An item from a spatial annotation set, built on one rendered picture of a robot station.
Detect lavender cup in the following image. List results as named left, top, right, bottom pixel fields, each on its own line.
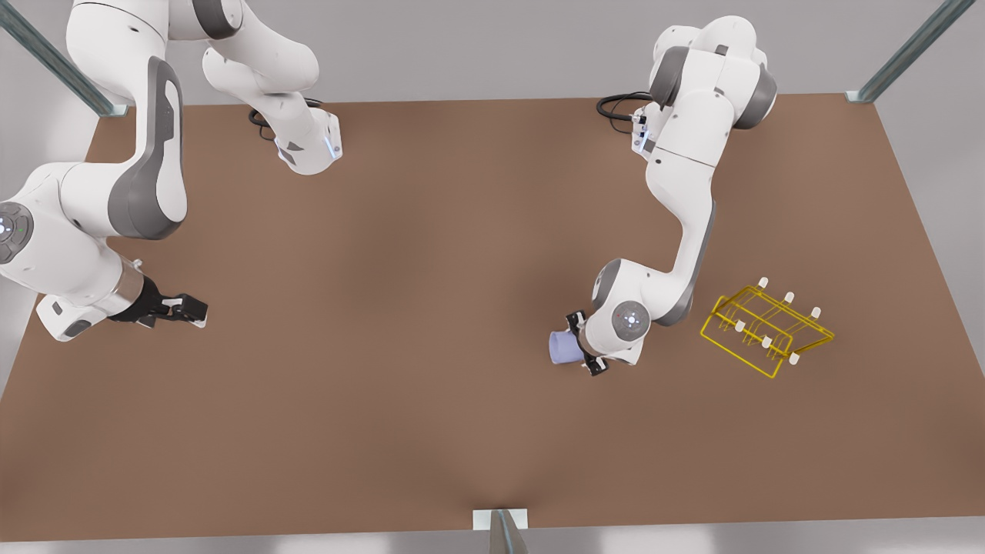
left=548, top=329, right=584, bottom=366

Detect yellow wire cup holder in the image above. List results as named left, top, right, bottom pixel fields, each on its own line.
left=700, top=278, right=836, bottom=380

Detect black cable loop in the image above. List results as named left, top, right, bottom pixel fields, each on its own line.
left=247, top=97, right=326, bottom=144
left=596, top=92, right=656, bottom=126

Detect silver frame post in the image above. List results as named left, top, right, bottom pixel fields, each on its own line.
left=844, top=0, right=979, bottom=105
left=0, top=0, right=129, bottom=118
left=471, top=507, right=531, bottom=554

